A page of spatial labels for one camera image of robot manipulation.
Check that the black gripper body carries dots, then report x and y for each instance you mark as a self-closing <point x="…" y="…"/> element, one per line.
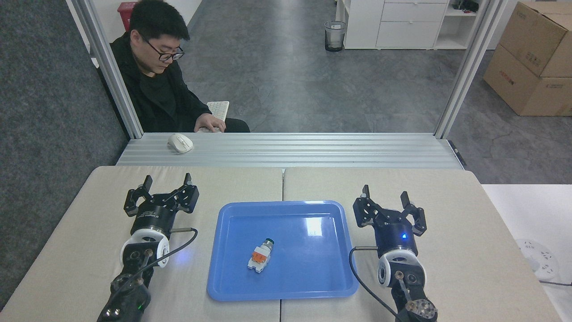
<point x="154" y="218"/>
<point x="396" y="239"/>

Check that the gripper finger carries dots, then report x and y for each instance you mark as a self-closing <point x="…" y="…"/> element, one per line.
<point x="190" y="199"/>
<point x="418" y="220"/>
<point x="365" y="212"/>
<point x="131" y="203"/>

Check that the white orange switch part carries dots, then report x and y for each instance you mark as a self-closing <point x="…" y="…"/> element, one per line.
<point x="260" y="257"/>

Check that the blue plastic tray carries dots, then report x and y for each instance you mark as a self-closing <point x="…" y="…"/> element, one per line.
<point x="304" y="268"/>

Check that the person's left hand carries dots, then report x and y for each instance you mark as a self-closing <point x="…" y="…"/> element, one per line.
<point x="210" y="121"/>

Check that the white computer mouse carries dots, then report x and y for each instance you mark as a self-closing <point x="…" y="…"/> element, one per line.
<point x="180" y="143"/>

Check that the ribbed aluminium platform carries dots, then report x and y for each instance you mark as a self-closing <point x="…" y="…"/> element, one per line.
<point x="313" y="150"/>

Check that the white keyboard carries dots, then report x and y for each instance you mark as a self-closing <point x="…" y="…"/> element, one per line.
<point x="220" y="108"/>

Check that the person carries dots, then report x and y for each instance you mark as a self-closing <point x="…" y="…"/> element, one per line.
<point x="156" y="94"/>

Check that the white round power strip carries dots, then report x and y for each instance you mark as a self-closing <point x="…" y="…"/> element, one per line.
<point x="538" y="257"/>

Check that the large cardboard box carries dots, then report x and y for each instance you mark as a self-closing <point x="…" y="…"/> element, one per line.
<point x="518" y="87"/>

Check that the white cabinet with drawers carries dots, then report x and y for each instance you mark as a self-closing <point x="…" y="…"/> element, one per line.
<point x="402" y="24"/>

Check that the red fire equipment box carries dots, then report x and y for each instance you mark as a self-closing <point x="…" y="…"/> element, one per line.
<point x="125" y="10"/>

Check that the small cardboard box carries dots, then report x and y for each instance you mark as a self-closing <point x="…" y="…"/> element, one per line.
<point x="536" y="36"/>

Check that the black item on shelf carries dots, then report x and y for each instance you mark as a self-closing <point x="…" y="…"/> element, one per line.
<point x="467" y="5"/>

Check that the black platform corner bracket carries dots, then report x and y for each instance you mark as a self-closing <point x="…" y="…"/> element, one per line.
<point x="458" y="153"/>

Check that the silver aluminium post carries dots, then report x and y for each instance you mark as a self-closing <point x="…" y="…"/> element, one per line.
<point x="469" y="67"/>
<point x="107" y="62"/>

